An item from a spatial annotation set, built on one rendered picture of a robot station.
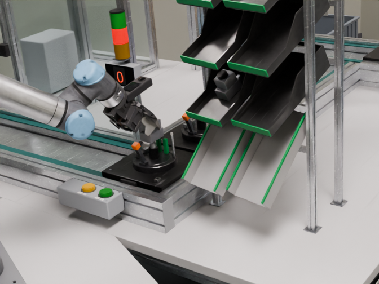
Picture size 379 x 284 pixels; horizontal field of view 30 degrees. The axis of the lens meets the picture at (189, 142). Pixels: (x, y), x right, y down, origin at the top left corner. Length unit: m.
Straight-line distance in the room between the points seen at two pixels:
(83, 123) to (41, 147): 0.82
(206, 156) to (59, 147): 0.72
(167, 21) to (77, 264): 3.64
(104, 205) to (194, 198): 0.28
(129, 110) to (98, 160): 0.42
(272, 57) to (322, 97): 1.01
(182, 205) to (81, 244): 0.31
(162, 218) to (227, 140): 0.29
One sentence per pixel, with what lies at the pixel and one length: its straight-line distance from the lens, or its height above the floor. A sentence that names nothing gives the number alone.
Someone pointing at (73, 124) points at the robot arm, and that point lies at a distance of 1.79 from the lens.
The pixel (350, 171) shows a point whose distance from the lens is 2.36.
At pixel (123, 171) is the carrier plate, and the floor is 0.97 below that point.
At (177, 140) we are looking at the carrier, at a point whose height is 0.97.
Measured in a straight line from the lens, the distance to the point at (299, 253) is 1.94.
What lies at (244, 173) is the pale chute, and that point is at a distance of 1.96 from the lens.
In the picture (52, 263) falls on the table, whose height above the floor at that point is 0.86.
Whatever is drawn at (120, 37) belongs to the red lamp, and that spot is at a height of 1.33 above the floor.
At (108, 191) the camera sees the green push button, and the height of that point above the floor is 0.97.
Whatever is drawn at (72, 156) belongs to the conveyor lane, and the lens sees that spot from 2.48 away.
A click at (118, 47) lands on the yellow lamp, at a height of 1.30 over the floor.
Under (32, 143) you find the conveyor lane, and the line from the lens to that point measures 2.65.
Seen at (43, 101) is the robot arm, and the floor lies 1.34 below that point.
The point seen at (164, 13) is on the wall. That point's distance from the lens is 5.41.
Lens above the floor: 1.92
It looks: 24 degrees down
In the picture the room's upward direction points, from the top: 5 degrees counter-clockwise
